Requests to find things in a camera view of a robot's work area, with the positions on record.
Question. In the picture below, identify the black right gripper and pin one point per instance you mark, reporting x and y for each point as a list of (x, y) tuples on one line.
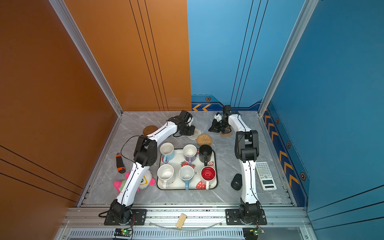
[(214, 128)]

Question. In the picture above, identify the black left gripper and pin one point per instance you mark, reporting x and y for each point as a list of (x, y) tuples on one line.
[(191, 131)]

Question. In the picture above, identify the cork coaster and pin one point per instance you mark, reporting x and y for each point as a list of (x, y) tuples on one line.
[(226, 135)]

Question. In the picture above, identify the tan rattan round coaster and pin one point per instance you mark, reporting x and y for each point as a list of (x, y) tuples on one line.
[(204, 139)]

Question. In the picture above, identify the light brown wooden coaster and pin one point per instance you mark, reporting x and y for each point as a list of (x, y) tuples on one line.
[(149, 130)]

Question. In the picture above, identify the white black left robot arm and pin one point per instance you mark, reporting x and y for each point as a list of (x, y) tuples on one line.
[(145, 155)]

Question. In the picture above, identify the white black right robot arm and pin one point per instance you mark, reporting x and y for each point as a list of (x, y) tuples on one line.
[(246, 151)]

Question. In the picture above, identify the purple mug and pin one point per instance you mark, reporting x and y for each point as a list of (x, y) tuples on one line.
[(190, 153)]

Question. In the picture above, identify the light blue mug back left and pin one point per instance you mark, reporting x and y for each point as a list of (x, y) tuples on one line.
[(167, 150)]

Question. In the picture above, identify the light blue mug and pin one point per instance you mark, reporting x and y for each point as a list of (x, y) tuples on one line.
[(167, 150), (186, 174)]

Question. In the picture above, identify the black mug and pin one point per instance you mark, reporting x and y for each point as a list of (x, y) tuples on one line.
[(205, 154)]

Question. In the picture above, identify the light blue mug front centre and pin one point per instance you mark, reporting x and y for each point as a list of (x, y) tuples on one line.
[(186, 174)]

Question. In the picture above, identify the white mug front left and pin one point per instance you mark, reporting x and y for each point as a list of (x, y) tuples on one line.
[(166, 174)]

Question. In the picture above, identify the red inside white mug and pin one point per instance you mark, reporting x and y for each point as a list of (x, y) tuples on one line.
[(208, 174)]

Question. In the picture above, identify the black computer mouse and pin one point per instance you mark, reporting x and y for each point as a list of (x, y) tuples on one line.
[(237, 183)]

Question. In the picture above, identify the colourful plush toy with glasses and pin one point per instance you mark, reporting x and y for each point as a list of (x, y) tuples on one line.
[(146, 181)]

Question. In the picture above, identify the white calculator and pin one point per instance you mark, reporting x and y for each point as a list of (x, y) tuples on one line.
[(265, 176)]

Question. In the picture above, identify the small wooden block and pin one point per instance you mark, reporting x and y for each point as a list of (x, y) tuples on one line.
[(181, 220)]

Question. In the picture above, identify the green circuit board right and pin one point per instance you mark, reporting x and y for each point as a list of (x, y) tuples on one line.
[(252, 233)]

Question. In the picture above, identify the green circuit board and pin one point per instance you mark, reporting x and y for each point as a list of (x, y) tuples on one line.
[(123, 234), (252, 233)]

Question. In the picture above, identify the green circuit board left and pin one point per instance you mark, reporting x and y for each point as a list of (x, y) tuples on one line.
[(123, 234)]

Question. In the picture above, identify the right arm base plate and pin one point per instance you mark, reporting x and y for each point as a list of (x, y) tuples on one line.
[(236, 217)]

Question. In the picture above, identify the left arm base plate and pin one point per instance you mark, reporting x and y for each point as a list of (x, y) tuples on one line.
[(137, 217)]

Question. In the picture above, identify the aluminium corner post right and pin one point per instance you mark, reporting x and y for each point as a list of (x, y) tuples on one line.
[(295, 36)]

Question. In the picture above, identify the aluminium corner post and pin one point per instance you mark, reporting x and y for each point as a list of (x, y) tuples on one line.
[(295, 36), (74, 32)]

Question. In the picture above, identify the aluminium corner post left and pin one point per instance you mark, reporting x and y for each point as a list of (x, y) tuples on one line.
[(74, 32)]

